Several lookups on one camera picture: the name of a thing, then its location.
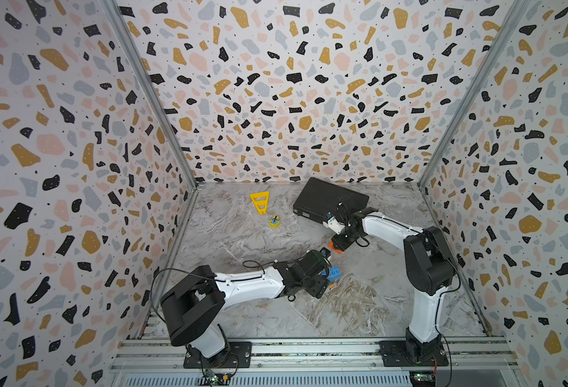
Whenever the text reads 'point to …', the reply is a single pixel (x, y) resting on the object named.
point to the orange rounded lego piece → (332, 246)
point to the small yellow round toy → (275, 222)
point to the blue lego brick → (334, 274)
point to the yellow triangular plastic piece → (257, 203)
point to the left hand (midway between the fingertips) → (322, 277)
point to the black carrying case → (319, 197)
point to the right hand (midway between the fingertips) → (338, 242)
